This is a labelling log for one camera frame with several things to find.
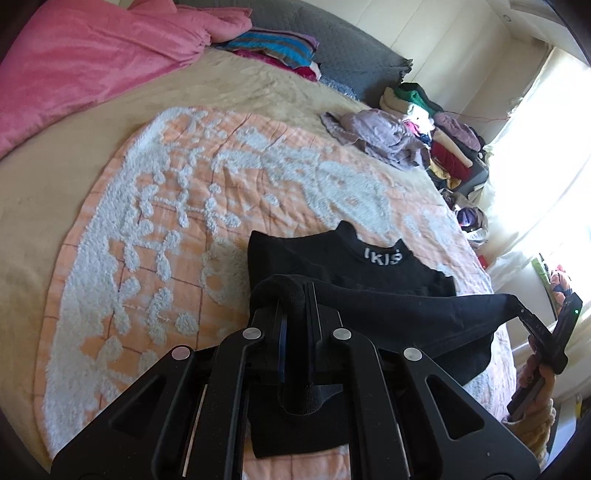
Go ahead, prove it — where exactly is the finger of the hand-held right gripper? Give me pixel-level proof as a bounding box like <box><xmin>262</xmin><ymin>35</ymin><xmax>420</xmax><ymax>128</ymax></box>
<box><xmin>515</xmin><ymin>298</ymin><xmax>556</xmax><ymax>352</ymax></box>

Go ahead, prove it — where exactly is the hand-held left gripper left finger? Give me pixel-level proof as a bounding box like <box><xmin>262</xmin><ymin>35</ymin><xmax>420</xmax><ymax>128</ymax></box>
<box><xmin>51</xmin><ymin>288</ymin><xmax>289</xmax><ymax>480</ymax></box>

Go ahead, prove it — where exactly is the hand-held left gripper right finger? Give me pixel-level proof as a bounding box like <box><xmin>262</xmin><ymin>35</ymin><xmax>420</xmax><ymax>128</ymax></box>
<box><xmin>305</xmin><ymin>284</ymin><xmax>541</xmax><ymax>480</ymax></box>

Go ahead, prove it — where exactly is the black sweater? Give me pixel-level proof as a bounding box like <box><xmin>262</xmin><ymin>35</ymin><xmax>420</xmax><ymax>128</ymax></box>
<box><xmin>247</xmin><ymin>220</ymin><xmax>522</xmax><ymax>460</ymax></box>

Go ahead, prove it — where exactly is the pile of folded clothes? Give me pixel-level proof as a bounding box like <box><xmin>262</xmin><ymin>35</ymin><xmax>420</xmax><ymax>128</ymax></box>
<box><xmin>379</xmin><ymin>82</ymin><xmax>490</xmax><ymax>192</ymax></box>

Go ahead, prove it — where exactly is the person's right hand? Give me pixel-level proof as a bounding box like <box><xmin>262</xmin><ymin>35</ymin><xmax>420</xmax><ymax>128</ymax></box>
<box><xmin>517</xmin><ymin>344</ymin><xmax>557</xmax><ymax>393</ymax></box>

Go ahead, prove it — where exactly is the purple cloth bundle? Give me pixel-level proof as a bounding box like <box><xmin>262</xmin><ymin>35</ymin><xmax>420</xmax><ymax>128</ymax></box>
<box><xmin>455</xmin><ymin>205</ymin><xmax>490</xmax><ymax>232</ymax></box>

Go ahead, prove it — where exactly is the cream curtain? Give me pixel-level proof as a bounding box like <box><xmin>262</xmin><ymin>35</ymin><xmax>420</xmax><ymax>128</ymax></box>
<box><xmin>480</xmin><ymin>46</ymin><xmax>591</xmax><ymax>296</ymax></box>

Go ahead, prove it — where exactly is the peach white tufted bedspread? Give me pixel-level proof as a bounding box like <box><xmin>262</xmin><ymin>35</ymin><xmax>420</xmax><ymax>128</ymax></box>
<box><xmin>34</xmin><ymin>106</ymin><xmax>513</xmax><ymax>480</ymax></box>

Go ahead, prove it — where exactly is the lilac crumpled garment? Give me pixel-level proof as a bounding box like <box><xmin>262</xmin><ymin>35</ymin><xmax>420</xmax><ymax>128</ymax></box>
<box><xmin>321</xmin><ymin>110</ymin><xmax>432</xmax><ymax>169</ymax></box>

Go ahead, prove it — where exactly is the magenta folded cloth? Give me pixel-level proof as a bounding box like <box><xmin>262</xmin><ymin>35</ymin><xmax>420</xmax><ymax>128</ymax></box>
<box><xmin>293</xmin><ymin>62</ymin><xmax>324</xmax><ymax>85</ymax></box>

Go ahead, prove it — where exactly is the beige plush bed sheet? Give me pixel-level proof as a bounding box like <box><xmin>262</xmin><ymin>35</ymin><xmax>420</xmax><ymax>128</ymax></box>
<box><xmin>0</xmin><ymin>46</ymin><xmax>467</xmax><ymax>467</ymax></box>

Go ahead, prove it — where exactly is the grey quilted headboard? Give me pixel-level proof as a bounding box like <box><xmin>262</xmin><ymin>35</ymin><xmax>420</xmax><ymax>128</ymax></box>
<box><xmin>175</xmin><ymin>0</ymin><xmax>414</xmax><ymax>100</ymax></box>

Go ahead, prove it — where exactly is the striped blue cushion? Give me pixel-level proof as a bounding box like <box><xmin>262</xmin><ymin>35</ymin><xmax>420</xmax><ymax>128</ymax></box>
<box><xmin>215</xmin><ymin>28</ymin><xmax>320</xmax><ymax>70</ymax></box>

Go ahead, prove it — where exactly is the pink blanket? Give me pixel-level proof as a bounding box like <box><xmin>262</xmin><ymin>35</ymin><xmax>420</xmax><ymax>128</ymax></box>
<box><xmin>0</xmin><ymin>0</ymin><xmax>252</xmax><ymax>160</ymax></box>

